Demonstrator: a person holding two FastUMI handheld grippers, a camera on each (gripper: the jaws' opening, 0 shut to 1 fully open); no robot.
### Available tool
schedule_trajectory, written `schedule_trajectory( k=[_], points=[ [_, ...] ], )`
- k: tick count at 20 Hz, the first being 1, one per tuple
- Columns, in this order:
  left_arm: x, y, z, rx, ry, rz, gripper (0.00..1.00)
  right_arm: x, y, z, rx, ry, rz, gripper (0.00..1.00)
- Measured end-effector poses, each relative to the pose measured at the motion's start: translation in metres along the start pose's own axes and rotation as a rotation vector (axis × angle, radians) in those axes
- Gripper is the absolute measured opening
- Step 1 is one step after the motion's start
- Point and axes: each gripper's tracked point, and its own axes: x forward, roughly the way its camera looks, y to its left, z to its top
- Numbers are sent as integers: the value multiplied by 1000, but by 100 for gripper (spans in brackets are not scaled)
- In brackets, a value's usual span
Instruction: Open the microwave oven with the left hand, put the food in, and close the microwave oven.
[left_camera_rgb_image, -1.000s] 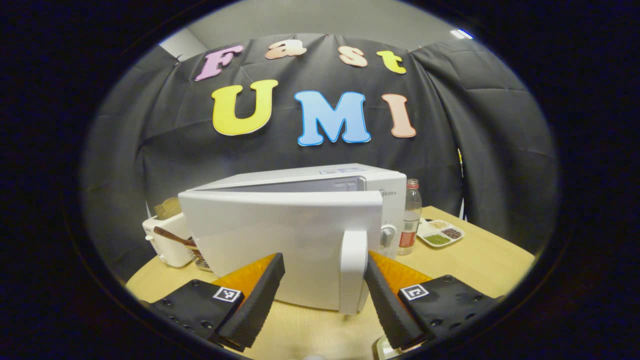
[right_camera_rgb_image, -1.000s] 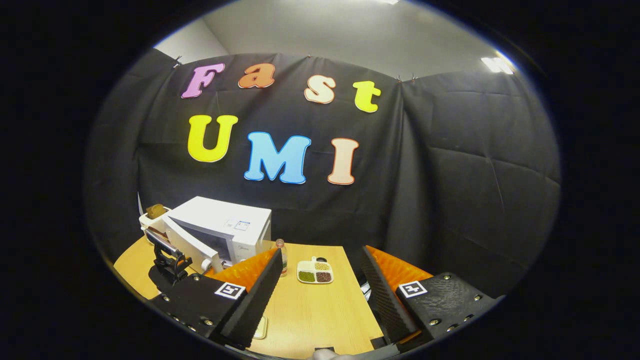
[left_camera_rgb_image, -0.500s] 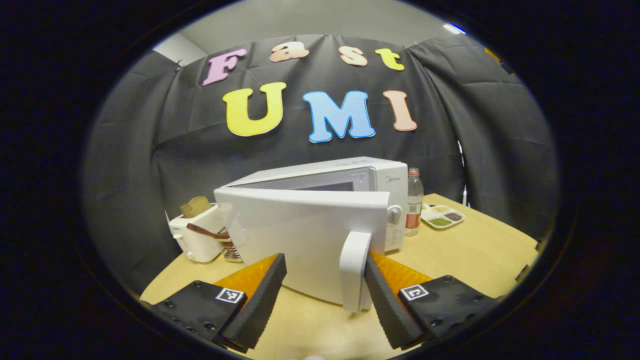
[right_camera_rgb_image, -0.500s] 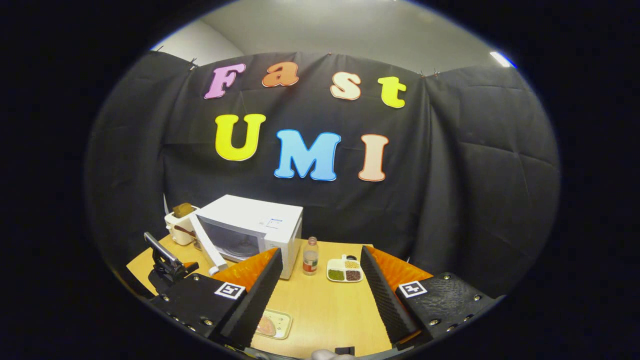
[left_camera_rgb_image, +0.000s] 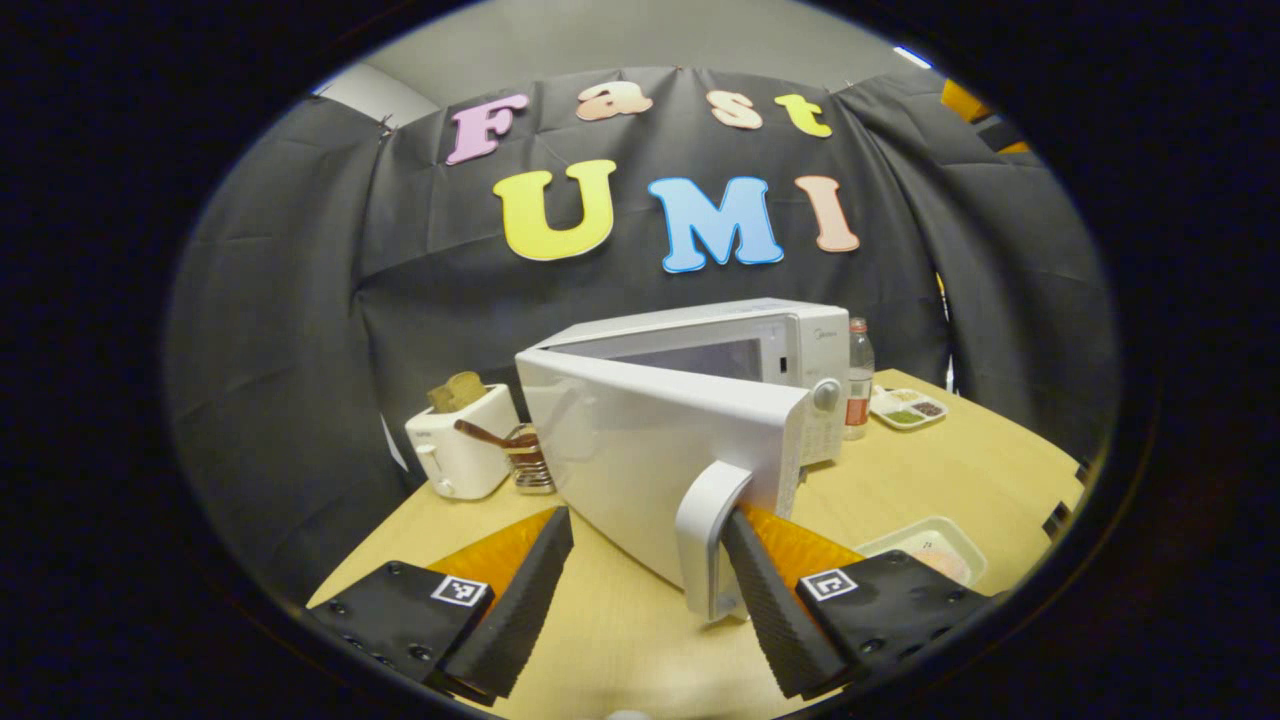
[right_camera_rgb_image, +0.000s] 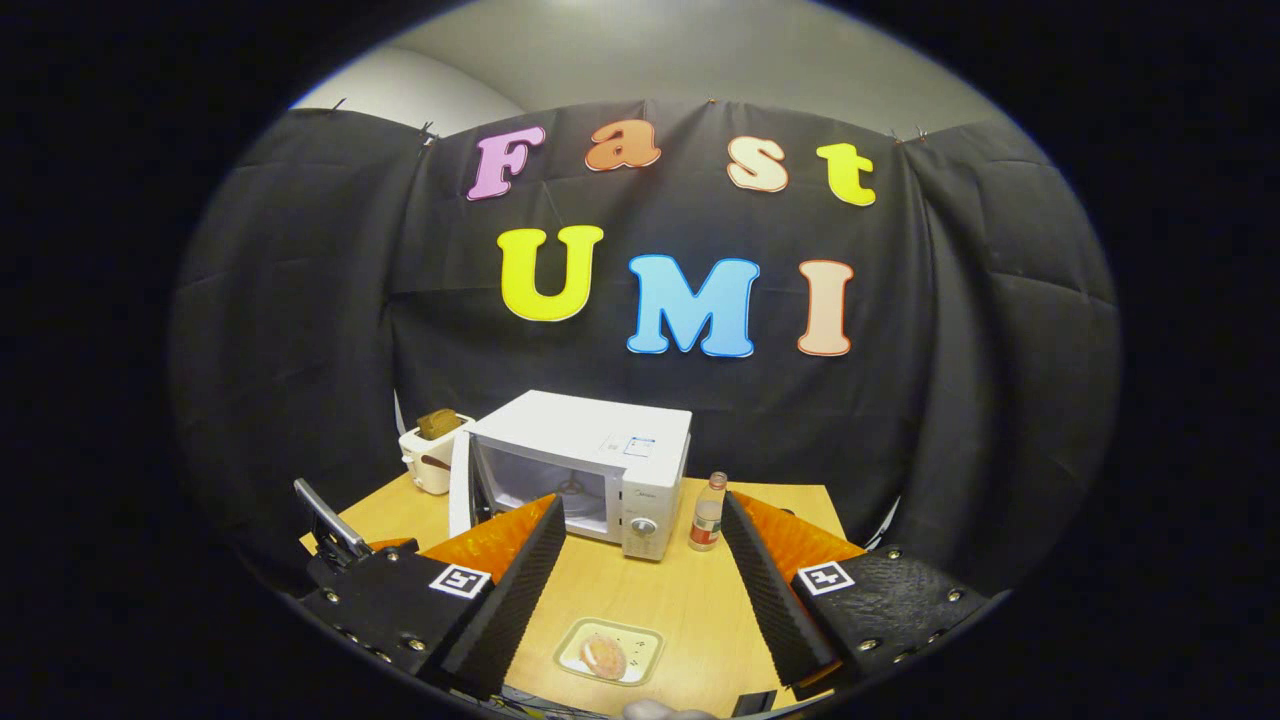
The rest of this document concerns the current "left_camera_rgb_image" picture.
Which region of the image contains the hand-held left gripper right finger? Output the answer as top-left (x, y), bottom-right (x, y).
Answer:
top-left (722, 505), bottom-right (1001, 701)

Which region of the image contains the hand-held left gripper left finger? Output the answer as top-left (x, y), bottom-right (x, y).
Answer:
top-left (305, 505), bottom-right (575, 701)

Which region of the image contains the pink meat slice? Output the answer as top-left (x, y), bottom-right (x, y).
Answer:
top-left (905, 545), bottom-right (969, 585)

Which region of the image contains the white microwave oven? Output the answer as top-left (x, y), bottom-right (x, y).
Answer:
top-left (515, 298), bottom-right (851, 623)

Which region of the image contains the pale green tray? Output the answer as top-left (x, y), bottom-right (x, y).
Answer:
top-left (855, 516), bottom-right (988, 588)

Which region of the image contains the white toaster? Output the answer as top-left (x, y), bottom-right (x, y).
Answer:
top-left (405, 384), bottom-right (521, 500)

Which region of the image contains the brown wooden spoon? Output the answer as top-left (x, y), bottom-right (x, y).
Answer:
top-left (454, 419), bottom-right (521, 449)

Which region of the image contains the brown bread slice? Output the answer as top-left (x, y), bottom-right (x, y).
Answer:
top-left (428, 371), bottom-right (488, 414)

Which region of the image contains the clear bottle red label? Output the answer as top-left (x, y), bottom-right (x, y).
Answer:
top-left (843, 318), bottom-right (876, 442)

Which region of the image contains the white divided bean dish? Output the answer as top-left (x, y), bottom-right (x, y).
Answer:
top-left (868, 386), bottom-right (948, 432)

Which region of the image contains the black backdrop cloth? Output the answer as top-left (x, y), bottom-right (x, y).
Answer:
top-left (165, 65), bottom-right (1119, 601)

